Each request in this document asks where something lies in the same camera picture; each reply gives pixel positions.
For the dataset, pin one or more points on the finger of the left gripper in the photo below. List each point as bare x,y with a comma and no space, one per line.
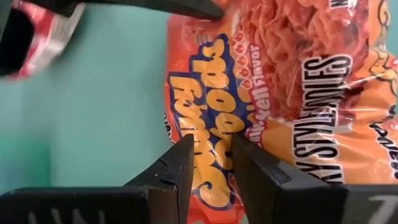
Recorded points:
12,43
140,4

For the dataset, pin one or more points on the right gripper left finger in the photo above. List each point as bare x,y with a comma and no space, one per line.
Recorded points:
168,186

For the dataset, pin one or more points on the orange Maruchan noodle packet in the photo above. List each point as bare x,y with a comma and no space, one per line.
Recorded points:
295,93

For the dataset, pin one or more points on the red Maruchan noodle packet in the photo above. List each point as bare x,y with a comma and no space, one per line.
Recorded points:
53,34

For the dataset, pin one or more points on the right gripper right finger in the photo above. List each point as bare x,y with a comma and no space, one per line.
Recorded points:
264,193

